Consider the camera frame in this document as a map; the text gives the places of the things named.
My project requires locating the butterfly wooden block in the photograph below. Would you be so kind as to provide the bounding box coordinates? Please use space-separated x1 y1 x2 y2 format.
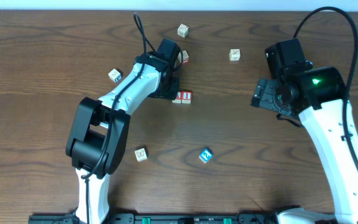
134 148 148 162

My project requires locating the top plain wooden block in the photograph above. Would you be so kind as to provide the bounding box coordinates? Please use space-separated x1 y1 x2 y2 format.
177 24 189 38

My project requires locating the blue number 2 block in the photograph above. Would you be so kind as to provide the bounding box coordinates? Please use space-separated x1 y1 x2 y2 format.
199 148 213 164

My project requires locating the red letter A block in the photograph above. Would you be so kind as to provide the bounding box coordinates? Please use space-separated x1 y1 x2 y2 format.
172 91 182 104

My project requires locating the plain wooden block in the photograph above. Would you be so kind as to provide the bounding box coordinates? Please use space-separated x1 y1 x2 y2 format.
229 49 241 61
177 24 189 38

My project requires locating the wooden block with red side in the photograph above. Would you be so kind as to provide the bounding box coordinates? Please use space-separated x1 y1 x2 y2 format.
178 50 189 64

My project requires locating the right plain wooden block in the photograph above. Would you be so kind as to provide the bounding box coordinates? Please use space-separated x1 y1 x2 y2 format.
229 49 241 61

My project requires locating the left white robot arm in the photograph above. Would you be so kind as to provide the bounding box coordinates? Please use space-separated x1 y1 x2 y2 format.
66 52 181 223

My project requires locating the wooden block with blue side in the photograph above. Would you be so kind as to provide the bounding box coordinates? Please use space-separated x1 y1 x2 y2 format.
108 68 122 83

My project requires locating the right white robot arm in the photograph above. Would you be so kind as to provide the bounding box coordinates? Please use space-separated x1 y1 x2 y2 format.
251 67 358 223

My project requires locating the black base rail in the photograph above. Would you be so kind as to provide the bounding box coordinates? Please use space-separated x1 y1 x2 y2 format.
28 205 301 224

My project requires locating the red letter I block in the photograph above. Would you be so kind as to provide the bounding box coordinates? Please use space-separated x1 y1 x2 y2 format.
181 91 193 104

